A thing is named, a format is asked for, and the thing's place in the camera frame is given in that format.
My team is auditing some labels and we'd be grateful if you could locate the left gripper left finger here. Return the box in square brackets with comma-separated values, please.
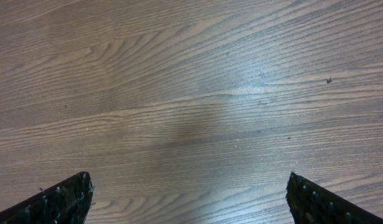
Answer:
[0, 171, 94, 224]

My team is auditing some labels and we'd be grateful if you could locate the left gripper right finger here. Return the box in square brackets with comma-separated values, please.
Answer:
[286, 172, 383, 224]

